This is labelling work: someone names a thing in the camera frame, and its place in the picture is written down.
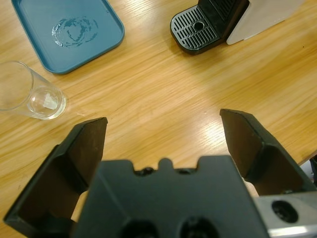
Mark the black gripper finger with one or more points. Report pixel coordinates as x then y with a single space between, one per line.
262 161
49 186

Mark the clear drinking glass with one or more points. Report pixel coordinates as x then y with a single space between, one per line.
37 104

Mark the white capsule coffee machine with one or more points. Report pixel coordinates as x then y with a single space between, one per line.
267 17

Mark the teal plastic tray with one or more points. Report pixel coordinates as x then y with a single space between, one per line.
49 57

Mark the chrome slotted drip tray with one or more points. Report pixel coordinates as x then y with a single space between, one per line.
195 34

